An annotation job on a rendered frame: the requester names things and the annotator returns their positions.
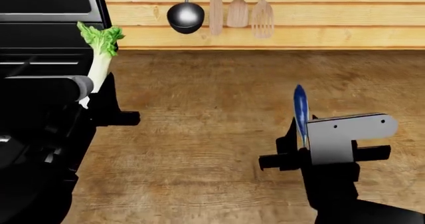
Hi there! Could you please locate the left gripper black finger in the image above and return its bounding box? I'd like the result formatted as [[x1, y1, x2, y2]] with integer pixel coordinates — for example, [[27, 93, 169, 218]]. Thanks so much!
[[95, 71, 121, 116]]

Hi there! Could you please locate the blue fish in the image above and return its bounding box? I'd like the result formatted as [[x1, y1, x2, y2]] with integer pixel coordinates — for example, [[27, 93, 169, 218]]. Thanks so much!
[[293, 83, 310, 150]]

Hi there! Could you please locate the green white celery stalk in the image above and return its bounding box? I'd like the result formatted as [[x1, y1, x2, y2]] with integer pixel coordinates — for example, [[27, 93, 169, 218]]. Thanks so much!
[[76, 21, 126, 110]]

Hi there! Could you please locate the black stove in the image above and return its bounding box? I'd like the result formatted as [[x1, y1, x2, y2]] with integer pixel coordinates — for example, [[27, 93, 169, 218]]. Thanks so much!
[[0, 0, 114, 78]]

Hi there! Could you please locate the black metal ladle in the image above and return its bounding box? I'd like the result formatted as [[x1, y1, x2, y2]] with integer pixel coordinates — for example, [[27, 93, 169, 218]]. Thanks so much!
[[166, 0, 206, 35]]

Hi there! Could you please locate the slotted wooden spatula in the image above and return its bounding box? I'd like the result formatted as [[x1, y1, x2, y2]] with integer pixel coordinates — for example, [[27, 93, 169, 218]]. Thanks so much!
[[251, 0, 276, 39]]

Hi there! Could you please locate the wide wooden turner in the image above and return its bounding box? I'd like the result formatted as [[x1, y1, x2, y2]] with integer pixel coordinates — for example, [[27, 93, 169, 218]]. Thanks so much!
[[226, 0, 250, 29]]

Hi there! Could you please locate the narrow wooden spatula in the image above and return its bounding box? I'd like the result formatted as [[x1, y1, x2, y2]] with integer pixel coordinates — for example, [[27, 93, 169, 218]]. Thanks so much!
[[209, 0, 224, 37]]

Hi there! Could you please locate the grey left camera mount bracket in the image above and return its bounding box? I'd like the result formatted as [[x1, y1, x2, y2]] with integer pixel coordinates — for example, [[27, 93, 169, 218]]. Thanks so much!
[[5, 74, 95, 102]]

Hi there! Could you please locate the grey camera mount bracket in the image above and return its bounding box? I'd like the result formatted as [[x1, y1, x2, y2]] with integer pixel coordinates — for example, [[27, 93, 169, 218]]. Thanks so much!
[[5, 74, 95, 102], [306, 112, 399, 166]]

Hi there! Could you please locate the grey right camera mount bracket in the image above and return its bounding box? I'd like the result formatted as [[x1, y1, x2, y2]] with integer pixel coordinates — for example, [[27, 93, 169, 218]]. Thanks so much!
[[306, 112, 399, 166]]

